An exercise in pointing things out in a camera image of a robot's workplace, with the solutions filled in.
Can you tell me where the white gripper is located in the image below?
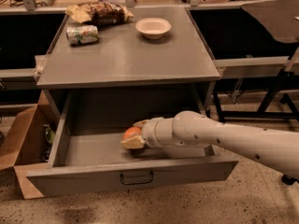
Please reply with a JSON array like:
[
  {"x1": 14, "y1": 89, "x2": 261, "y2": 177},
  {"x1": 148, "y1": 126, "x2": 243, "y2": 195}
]
[{"x1": 121, "y1": 118, "x2": 162, "y2": 149}]

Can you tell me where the orange fruit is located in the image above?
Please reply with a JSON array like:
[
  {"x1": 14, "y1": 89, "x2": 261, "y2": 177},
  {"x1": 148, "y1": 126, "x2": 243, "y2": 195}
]
[{"x1": 123, "y1": 127, "x2": 141, "y2": 139}]

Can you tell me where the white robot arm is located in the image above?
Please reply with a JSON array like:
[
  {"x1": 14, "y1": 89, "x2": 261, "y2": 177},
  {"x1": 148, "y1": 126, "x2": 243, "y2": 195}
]
[{"x1": 121, "y1": 111, "x2": 299, "y2": 180}]

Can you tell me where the open grey top drawer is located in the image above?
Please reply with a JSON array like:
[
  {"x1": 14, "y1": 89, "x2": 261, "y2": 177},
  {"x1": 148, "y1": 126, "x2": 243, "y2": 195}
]
[{"x1": 27, "y1": 86, "x2": 238, "y2": 196}]

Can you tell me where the grey cabinet with top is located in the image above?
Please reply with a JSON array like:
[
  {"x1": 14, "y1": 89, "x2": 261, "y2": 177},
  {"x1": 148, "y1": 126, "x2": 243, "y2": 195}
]
[{"x1": 37, "y1": 7, "x2": 220, "y2": 114}]

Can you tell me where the green bottle in box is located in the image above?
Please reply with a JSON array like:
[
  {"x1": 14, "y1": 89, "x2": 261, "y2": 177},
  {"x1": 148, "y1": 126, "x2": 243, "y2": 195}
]
[{"x1": 44, "y1": 124, "x2": 55, "y2": 145}]

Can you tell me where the white paper bowl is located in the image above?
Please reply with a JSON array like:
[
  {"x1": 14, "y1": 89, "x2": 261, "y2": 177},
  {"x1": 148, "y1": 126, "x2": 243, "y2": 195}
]
[{"x1": 135, "y1": 18, "x2": 171, "y2": 40}]

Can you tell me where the brown cardboard box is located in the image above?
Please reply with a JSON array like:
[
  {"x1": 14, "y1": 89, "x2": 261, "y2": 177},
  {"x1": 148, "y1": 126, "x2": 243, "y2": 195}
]
[{"x1": 0, "y1": 91, "x2": 58, "y2": 199}]

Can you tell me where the green white soda can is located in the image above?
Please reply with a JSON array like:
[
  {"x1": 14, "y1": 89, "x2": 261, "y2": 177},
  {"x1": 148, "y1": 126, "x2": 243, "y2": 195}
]
[{"x1": 66, "y1": 25, "x2": 98, "y2": 45}]

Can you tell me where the brown chip bag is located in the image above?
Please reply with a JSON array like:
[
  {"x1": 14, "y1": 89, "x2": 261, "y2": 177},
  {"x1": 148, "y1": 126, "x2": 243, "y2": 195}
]
[{"x1": 65, "y1": 2, "x2": 134, "y2": 26}]

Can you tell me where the black wheel on floor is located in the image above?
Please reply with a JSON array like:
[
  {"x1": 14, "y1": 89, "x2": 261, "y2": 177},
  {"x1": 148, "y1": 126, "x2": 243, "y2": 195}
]
[{"x1": 281, "y1": 175, "x2": 298, "y2": 186}]

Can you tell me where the black drawer handle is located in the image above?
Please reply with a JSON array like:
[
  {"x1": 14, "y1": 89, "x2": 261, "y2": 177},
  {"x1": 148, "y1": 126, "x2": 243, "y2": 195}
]
[{"x1": 120, "y1": 172, "x2": 154, "y2": 186}]

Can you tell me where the black table frame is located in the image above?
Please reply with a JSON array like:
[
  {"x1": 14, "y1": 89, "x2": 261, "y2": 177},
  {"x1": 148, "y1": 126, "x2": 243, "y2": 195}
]
[{"x1": 212, "y1": 47, "x2": 299, "y2": 123}]

